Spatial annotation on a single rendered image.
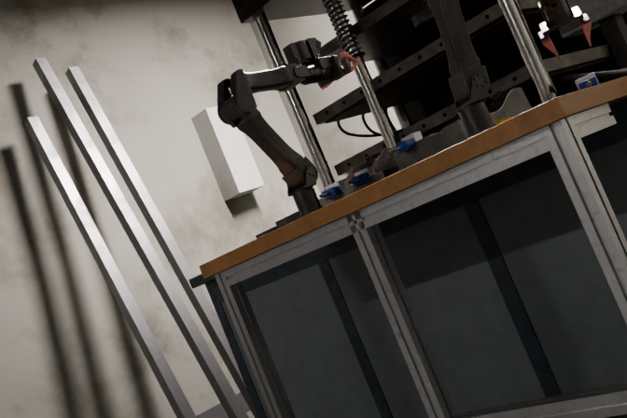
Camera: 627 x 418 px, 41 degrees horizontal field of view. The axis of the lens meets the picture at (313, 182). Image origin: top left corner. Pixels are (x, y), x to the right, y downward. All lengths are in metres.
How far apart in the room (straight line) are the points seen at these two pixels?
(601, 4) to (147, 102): 3.17
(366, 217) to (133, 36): 3.79
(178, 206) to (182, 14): 1.41
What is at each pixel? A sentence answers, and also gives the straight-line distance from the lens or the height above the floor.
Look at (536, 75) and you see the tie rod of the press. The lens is 3.02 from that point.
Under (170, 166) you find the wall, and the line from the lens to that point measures 5.29.
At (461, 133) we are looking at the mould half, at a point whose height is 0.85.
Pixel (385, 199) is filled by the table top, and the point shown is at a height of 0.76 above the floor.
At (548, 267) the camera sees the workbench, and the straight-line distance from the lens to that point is 2.25.
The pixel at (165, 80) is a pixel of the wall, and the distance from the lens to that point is 5.54.
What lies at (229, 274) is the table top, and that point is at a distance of 2.33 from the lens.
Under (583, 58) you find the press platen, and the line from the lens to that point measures 3.43.
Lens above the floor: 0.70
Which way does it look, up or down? 5 degrees up
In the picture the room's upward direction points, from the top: 23 degrees counter-clockwise
